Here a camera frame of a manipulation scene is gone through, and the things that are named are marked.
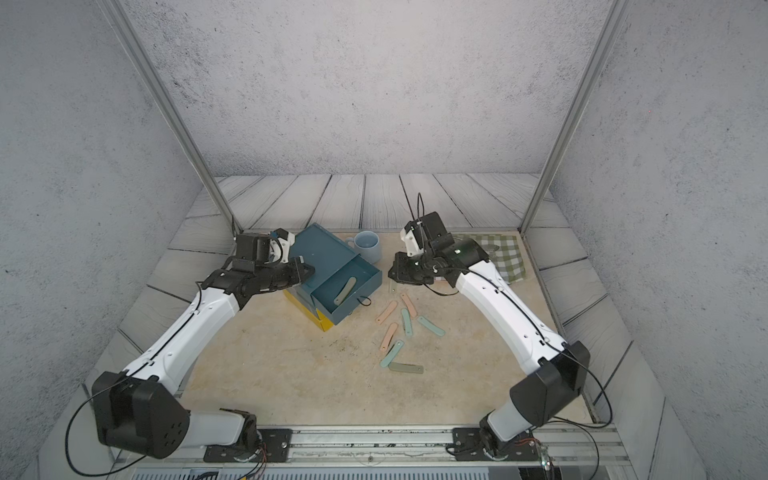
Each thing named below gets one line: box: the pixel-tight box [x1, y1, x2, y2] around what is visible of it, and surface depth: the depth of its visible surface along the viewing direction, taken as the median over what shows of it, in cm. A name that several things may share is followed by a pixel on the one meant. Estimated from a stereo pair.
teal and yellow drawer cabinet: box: [284, 223, 383, 332], surface depth 84 cm
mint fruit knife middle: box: [402, 308, 412, 336], surface depth 97 cm
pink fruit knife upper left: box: [376, 301, 398, 325], surface depth 99 cm
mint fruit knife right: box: [417, 316, 446, 337], surface depth 96 cm
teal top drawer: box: [310, 254, 382, 325], surface depth 84 cm
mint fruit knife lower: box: [380, 340, 404, 368], surface depth 90 cm
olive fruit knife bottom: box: [388, 362, 424, 374], surface depth 88 cm
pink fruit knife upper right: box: [400, 292, 417, 318], surface depth 101 cm
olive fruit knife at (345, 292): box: [334, 276, 357, 306], surface depth 86 cm
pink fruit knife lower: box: [380, 323, 398, 352], surface depth 93 cm
